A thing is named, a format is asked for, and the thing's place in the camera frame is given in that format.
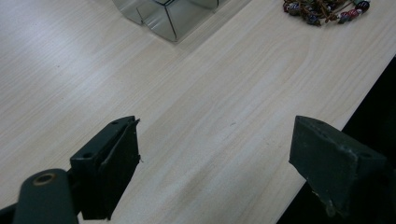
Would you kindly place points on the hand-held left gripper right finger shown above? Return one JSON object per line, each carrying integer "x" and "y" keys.
{"x": 330, "y": 161}

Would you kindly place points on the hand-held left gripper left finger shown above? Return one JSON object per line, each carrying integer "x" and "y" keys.
{"x": 106, "y": 168}

